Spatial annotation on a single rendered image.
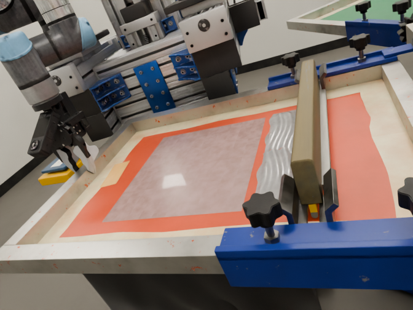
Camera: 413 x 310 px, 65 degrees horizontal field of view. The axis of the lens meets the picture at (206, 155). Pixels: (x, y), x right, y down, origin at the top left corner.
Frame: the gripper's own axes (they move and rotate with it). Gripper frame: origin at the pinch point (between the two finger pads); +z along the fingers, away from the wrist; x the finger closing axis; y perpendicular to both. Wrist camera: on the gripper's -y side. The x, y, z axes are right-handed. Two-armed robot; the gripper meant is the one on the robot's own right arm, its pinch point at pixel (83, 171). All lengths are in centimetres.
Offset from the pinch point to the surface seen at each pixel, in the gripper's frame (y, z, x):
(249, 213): -30, -8, -52
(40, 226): -19.4, 0.4, -1.9
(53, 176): 5.5, 3.0, 18.4
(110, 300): -22.4, 20.9, -10.4
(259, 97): 25, 0, -44
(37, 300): 25, 98, 124
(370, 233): -28, -2, -64
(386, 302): 31, 98, -68
